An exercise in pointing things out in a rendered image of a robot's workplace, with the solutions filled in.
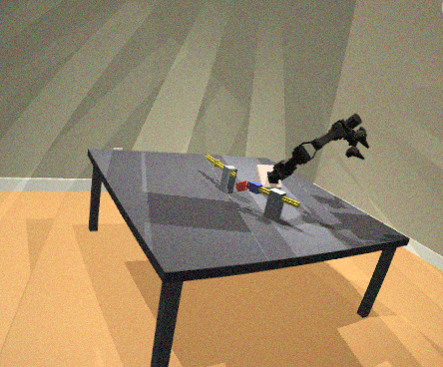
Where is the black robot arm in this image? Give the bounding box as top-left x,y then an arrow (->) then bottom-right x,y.
267,113 -> 367,184

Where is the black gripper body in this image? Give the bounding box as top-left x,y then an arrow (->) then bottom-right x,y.
343,130 -> 358,158

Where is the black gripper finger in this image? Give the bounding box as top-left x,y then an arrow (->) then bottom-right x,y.
354,150 -> 365,160
359,141 -> 370,149

